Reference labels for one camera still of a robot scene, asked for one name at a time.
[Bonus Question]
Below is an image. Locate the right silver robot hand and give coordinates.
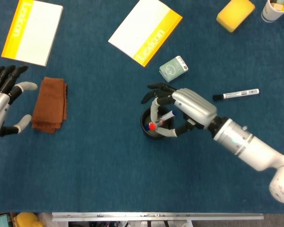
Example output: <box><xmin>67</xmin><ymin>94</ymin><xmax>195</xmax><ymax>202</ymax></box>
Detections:
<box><xmin>141</xmin><ymin>82</ymin><xmax>218</xmax><ymax>139</ymax></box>

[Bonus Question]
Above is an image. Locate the blue-capped white marker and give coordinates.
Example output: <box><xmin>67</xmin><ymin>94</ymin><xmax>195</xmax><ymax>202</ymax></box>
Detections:
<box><xmin>143</xmin><ymin>110</ymin><xmax>178</xmax><ymax>131</ymax></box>

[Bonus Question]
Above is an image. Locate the black-capped white marker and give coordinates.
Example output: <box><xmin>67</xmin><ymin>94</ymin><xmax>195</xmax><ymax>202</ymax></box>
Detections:
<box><xmin>212</xmin><ymin>88</ymin><xmax>260</xmax><ymax>102</ymax></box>

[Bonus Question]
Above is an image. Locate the red-capped white marker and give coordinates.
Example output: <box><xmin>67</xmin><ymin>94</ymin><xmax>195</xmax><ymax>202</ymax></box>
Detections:
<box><xmin>148</xmin><ymin>119</ymin><xmax>166</xmax><ymax>131</ymax></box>

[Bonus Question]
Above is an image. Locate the black round cup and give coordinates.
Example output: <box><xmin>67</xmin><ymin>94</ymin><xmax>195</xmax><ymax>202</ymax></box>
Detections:
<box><xmin>140</xmin><ymin>106</ymin><xmax>174</xmax><ymax>140</ymax></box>

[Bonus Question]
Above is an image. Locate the green tissue pack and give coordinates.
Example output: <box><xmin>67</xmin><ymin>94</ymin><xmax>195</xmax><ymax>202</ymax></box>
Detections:
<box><xmin>159</xmin><ymin>55</ymin><xmax>189</xmax><ymax>83</ymax></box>

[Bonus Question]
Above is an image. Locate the brown folded cloth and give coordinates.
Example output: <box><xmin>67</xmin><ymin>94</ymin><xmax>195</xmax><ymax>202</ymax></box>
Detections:
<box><xmin>31</xmin><ymin>77</ymin><xmax>69</xmax><ymax>135</ymax></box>

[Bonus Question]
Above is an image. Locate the yellow and white notebook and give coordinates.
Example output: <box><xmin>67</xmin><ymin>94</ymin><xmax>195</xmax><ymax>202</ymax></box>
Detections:
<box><xmin>1</xmin><ymin>0</ymin><xmax>64</xmax><ymax>67</ymax></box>
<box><xmin>107</xmin><ymin>0</ymin><xmax>183</xmax><ymax>68</ymax></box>

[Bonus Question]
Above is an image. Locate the yellow sponge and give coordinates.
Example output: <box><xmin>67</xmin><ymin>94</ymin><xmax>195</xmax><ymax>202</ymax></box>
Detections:
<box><xmin>216</xmin><ymin>0</ymin><xmax>256</xmax><ymax>33</ymax></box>

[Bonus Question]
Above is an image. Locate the blue felt table mat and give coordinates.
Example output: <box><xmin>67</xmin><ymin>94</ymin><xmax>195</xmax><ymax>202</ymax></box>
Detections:
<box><xmin>0</xmin><ymin>0</ymin><xmax>284</xmax><ymax>213</ymax></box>

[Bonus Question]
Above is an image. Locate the teal box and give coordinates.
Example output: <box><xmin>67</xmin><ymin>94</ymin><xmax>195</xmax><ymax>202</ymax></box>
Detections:
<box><xmin>0</xmin><ymin>213</ymin><xmax>11</xmax><ymax>227</ymax></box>

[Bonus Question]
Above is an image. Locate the yellow plastic object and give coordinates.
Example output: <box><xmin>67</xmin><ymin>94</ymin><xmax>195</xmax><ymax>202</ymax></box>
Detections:
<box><xmin>16</xmin><ymin>212</ymin><xmax>44</xmax><ymax>227</ymax></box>

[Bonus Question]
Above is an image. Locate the white paper cup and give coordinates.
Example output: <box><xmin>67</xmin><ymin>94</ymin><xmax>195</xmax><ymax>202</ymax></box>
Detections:
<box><xmin>261</xmin><ymin>0</ymin><xmax>284</xmax><ymax>24</ymax></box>

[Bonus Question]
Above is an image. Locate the aluminium frame rail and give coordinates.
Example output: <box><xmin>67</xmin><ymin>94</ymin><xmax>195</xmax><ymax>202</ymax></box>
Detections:
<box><xmin>51</xmin><ymin>212</ymin><xmax>265</xmax><ymax>222</ymax></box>

